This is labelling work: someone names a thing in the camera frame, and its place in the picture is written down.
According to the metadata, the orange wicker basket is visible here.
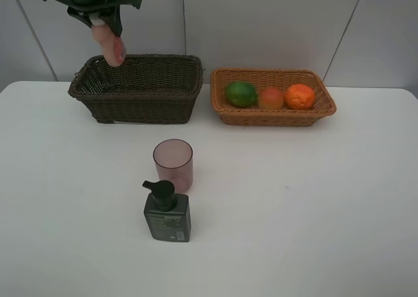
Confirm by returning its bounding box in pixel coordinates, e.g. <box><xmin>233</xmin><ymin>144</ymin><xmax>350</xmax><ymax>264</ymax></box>
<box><xmin>210</xmin><ymin>68</ymin><xmax>336</xmax><ymax>127</ymax></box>

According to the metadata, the wrinkled orange tangerine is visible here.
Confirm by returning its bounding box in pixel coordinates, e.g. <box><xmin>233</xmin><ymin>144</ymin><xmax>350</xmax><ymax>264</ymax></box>
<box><xmin>284</xmin><ymin>84</ymin><xmax>316</xmax><ymax>110</ymax></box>

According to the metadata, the green round fruit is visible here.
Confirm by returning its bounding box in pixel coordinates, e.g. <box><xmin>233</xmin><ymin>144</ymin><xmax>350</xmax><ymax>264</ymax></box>
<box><xmin>225</xmin><ymin>82</ymin><xmax>258</xmax><ymax>108</ymax></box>

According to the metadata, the red-yellow mango fruit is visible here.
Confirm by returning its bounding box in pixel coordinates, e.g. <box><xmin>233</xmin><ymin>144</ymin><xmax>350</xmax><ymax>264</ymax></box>
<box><xmin>257</xmin><ymin>87</ymin><xmax>284</xmax><ymax>110</ymax></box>

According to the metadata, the translucent pink plastic cup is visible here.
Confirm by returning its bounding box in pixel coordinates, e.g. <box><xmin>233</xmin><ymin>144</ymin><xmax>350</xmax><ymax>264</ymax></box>
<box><xmin>153</xmin><ymin>138</ymin><xmax>193</xmax><ymax>194</ymax></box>

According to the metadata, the dark green pump bottle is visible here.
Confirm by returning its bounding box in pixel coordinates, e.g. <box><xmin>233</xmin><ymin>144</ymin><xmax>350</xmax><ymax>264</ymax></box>
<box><xmin>142</xmin><ymin>180</ymin><xmax>191</xmax><ymax>243</ymax></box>

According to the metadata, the dark brown wicker basket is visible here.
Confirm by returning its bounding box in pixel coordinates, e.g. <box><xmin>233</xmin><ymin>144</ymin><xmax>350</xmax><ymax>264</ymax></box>
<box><xmin>68</xmin><ymin>54</ymin><xmax>203</xmax><ymax>125</ymax></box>

